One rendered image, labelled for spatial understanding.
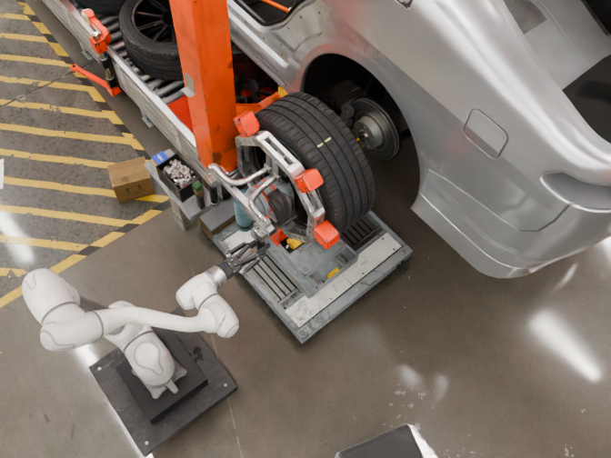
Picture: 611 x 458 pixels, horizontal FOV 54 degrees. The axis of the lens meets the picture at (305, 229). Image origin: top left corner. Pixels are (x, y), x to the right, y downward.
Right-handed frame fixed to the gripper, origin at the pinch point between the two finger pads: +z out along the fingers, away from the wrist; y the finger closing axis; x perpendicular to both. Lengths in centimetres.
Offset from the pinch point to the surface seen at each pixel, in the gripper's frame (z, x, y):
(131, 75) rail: 25, -44, -157
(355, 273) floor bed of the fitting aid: 54, -75, 14
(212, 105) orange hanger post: 19, 23, -57
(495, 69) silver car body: 72, 86, 34
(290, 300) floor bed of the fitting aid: 15, -75, 4
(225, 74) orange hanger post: 28, 37, -57
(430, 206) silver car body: 68, 5, 34
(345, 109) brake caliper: 75, 7, -29
